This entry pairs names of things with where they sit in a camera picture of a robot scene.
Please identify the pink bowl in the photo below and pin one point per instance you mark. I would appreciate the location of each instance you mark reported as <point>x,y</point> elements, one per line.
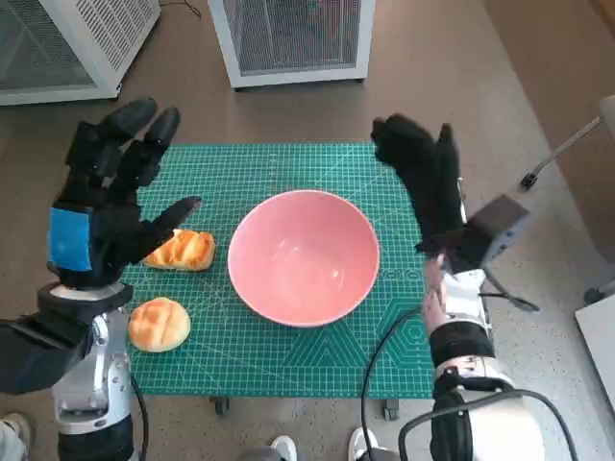
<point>302,259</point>

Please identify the long twisted orange toy bread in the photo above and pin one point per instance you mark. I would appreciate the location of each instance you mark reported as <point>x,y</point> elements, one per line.
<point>187,249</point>

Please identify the round yellow toy bun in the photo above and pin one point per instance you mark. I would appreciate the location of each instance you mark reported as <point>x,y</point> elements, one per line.
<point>158,324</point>

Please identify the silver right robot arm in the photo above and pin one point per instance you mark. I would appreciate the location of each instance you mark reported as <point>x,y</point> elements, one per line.
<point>461,298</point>

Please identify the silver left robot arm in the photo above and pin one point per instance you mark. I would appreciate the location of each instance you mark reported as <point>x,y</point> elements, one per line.
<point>103,374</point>

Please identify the green cutting mat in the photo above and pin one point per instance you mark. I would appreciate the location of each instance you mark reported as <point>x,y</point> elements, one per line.
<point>288,355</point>

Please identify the black table caster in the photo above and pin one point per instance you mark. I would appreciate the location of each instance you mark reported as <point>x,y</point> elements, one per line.
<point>221,407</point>
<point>390,410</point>

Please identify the white mesh cabinet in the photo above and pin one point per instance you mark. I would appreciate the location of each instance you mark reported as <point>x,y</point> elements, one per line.
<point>293,33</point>
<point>57,48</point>

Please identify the person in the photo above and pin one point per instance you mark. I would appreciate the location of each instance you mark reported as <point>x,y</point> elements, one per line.
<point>283,447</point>
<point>14,434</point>

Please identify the white furniture panel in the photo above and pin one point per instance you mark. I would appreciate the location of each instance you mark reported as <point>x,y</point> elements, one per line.
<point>598,346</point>

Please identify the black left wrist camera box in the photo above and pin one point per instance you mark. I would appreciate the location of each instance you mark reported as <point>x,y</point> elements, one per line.
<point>43,350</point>

